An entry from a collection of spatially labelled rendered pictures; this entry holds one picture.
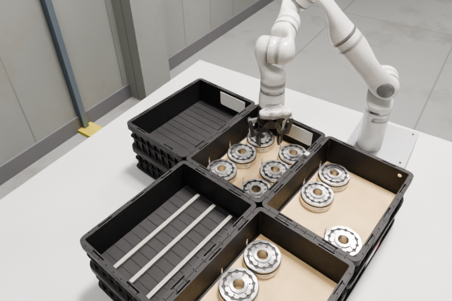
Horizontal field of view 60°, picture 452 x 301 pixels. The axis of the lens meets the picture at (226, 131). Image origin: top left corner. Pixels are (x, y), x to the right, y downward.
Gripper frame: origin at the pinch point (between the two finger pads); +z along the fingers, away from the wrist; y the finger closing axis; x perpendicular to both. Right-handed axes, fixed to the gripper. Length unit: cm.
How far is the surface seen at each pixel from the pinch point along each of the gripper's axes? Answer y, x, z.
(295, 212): -6.4, 15.5, 16.9
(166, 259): 33.1, 27.9, 16.7
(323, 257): -8.3, 36.0, 10.1
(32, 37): 116, -132, 21
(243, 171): 7.2, -3.9, 16.7
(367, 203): -29.7, 14.5, 17.0
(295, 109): -24, -54, 30
